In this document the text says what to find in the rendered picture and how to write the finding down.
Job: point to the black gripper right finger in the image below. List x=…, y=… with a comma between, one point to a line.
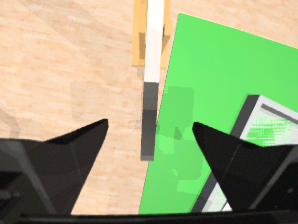
x=244, y=171

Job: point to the red putter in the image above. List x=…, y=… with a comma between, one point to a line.
x=154, y=31

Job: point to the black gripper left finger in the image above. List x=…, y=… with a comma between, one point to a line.
x=57, y=167

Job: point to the green putting mat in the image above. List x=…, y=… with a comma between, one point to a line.
x=211, y=70

